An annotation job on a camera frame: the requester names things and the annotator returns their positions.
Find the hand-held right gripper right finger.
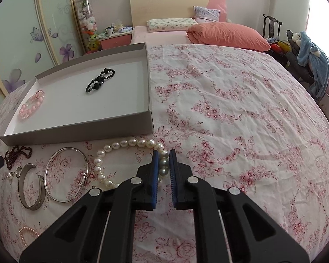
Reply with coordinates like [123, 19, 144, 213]
[169, 149, 310, 263]

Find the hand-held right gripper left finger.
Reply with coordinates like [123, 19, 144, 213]
[19, 150, 161, 263]

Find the dark red bead bracelet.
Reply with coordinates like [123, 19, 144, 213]
[5, 146, 33, 170]

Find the wide silver cuff bangle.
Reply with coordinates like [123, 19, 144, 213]
[16, 163, 46, 211]

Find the thin silver bangle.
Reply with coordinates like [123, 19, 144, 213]
[44, 147, 89, 204]

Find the pink pearl bracelet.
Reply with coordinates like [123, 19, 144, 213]
[19, 225, 40, 248]

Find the grey cardboard tray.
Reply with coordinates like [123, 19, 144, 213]
[0, 42, 154, 146]

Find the pink floral bedsheet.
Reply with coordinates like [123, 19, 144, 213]
[0, 44, 329, 263]

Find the floral sliding wardrobe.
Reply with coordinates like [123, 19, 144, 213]
[0, 0, 85, 124]

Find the pink mattress sheet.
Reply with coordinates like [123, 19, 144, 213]
[131, 25, 194, 45]

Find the pink white nightstand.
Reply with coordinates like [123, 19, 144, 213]
[99, 30, 132, 51]

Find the yellow green plush toy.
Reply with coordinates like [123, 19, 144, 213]
[86, 31, 99, 52]

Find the floral white pillow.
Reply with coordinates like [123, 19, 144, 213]
[146, 18, 198, 32]

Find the coral pink pillow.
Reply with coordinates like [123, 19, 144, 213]
[187, 22, 272, 52]

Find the grey chair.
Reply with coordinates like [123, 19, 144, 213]
[286, 30, 318, 83]

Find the lilac patterned pillow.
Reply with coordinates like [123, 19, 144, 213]
[193, 6, 220, 24]

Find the beige pink headboard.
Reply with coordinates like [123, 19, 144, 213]
[130, 0, 227, 28]

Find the cardboard box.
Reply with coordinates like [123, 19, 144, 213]
[318, 92, 329, 121]

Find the clear plush toy tube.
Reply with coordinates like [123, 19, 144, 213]
[76, 0, 99, 33]

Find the red yellow toy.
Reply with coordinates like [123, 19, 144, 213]
[269, 39, 291, 55]

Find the blue stuffed toy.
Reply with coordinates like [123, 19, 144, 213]
[297, 31, 329, 98]

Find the dark wooden chair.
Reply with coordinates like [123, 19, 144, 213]
[263, 14, 283, 39]

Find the pink bead bracelet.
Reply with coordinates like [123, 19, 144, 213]
[18, 90, 45, 120]

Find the black bead bracelet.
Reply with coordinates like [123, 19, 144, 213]
[86, 67, 116, 93]

